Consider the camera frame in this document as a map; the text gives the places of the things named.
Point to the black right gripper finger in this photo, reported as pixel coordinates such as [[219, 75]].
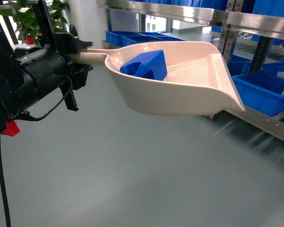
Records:
[[69, 99]]

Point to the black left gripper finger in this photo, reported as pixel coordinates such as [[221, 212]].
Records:
[[76, 46]]

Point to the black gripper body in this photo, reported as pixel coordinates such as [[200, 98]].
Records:
[[48, 67]]

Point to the blue plastic part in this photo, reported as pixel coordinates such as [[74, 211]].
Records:
[[147, 65]]

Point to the beige plastic dustpan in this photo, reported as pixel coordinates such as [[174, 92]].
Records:
[[198, 81]]

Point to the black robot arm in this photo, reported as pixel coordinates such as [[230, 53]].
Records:
[[26, 77]]

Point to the stainless steel roller shelf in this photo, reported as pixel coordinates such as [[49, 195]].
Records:
[[233, 21]]

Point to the potted green plant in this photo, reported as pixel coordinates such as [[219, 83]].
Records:
[[27, 24]]

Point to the blue plastic crate right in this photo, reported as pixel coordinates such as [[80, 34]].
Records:
[[261, 91]]

